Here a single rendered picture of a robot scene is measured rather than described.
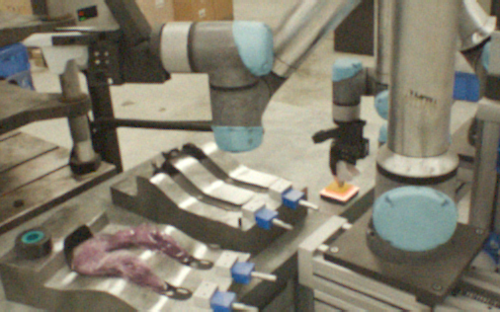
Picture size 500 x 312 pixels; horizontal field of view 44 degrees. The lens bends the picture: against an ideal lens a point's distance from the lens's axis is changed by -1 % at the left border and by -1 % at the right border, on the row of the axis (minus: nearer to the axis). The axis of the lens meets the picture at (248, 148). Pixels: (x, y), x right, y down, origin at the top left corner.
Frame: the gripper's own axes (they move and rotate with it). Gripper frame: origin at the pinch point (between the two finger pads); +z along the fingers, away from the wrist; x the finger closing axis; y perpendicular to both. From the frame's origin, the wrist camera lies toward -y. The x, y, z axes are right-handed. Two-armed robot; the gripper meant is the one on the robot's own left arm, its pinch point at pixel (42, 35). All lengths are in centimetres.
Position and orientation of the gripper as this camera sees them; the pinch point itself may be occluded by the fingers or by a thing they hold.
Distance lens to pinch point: 101.6
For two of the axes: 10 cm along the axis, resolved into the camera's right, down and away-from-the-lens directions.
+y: 0.4, 9.5, 3.0
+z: -9.7, -0.3, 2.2
